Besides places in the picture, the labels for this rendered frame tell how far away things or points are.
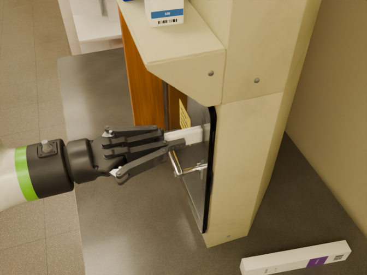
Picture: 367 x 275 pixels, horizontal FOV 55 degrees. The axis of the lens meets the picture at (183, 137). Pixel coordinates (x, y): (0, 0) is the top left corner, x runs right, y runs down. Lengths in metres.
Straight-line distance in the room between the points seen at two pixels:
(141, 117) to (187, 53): 0.56
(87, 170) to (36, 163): 0.08
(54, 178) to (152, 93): 0.47
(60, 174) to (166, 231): 0.44
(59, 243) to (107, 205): 1.11
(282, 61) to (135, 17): 0.24
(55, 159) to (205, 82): 0.26
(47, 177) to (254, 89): 0.35
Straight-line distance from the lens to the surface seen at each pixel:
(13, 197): 0.61
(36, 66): 3.41
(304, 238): 0.99
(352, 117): 1.00
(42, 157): 0.59
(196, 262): 0.91
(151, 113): 1.02
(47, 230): 2.17
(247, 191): 0.78
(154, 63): 0.47
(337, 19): 1.00
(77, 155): 0.59
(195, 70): 0.50
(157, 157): 0.60
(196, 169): 0.73
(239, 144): 0.64
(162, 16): 0.55
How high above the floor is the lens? 1.77
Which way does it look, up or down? 45 degrees down
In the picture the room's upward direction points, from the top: straight up
